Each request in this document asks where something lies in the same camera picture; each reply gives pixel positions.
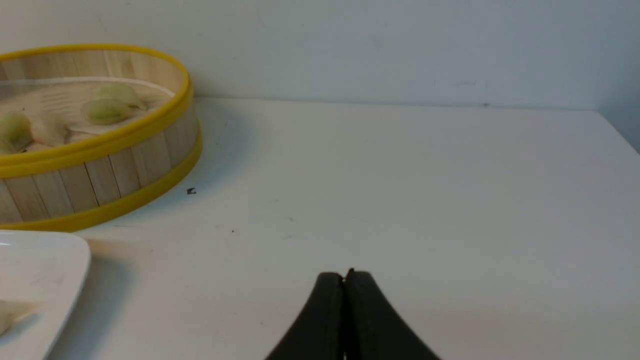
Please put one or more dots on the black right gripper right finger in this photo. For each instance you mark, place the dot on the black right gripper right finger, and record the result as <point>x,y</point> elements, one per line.
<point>374,330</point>

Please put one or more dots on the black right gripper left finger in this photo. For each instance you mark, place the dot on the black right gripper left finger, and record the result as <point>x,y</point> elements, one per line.
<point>317,331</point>

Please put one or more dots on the pale white dumpling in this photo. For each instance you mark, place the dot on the pale white dumpling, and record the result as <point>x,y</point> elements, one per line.
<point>48,129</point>

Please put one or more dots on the white rectangular plate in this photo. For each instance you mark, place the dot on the white rectangular plate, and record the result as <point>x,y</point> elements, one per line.
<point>41,276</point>

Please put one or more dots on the white dumpling on plate right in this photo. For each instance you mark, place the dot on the white dumpling on plate right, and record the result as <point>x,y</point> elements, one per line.
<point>11,312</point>

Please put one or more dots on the bamboo steamer basket yellow rim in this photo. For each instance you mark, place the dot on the bamboo steamer basket yellow rim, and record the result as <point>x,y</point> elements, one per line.
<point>86,183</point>

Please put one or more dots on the green dumpling in steamer front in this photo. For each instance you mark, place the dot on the green dumpling in steamer front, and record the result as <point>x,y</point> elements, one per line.
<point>105,112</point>

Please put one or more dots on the green dumpling in steamer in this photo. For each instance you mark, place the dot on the green dumpling in steamer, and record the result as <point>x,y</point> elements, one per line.
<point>105,112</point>
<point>121,92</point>

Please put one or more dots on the green dumpling in steamer back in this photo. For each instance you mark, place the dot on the green dumpling in steamer back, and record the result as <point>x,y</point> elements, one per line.
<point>121,92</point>

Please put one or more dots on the white steamer liner cloth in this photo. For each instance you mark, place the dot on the white steamer liner cloth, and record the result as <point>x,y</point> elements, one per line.
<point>65,97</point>

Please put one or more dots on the green dumpling steamer centre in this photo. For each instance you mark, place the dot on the green dumpling steamer centre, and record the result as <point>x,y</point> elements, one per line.
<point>15,133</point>

